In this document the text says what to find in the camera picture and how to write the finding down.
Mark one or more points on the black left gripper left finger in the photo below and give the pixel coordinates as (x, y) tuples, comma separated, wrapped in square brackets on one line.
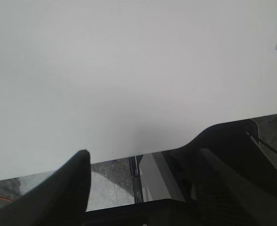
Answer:
[(61, 200)]

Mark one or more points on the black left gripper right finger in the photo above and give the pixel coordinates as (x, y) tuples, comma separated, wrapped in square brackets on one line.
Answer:
[(239, 192)]

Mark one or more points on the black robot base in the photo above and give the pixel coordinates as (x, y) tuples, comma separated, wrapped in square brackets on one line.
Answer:
[(239, 138)]

